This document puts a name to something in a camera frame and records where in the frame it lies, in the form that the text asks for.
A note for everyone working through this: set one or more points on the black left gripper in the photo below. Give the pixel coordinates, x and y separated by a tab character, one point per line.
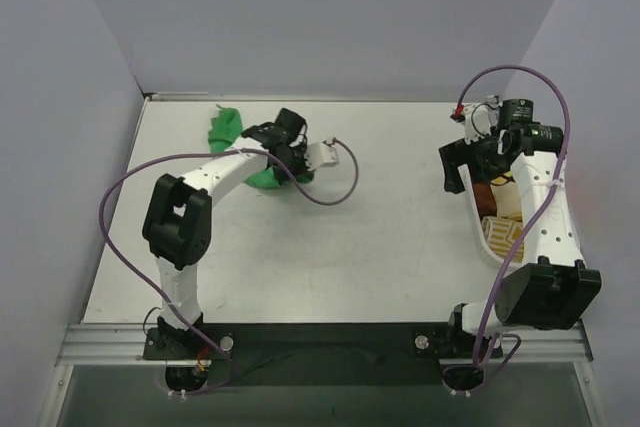
291	167

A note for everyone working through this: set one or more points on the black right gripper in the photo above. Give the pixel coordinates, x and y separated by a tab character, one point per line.
460	162

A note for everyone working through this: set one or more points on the yellow cream towel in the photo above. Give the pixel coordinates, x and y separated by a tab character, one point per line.
506	195

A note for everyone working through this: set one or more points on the green cloth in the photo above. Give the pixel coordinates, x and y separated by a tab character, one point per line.
232	143

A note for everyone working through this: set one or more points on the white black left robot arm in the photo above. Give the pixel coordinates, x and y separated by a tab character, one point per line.
178	222

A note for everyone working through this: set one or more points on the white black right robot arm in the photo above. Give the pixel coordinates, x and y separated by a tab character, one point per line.
553	286

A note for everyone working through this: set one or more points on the white perforated plastic basket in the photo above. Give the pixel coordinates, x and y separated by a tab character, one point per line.
496	216

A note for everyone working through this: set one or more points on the brown rolled towel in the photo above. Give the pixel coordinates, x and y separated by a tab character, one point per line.
484	199

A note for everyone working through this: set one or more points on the yellow white patterned rolled towel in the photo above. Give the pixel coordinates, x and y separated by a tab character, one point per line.
500	234

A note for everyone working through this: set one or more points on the black base mat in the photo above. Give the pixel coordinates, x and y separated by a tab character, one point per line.
325	368

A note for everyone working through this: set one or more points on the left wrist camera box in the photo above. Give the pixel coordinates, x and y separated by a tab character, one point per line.
320	155

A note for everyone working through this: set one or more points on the aluminium front frame rail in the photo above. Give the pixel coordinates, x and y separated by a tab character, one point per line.
121	344

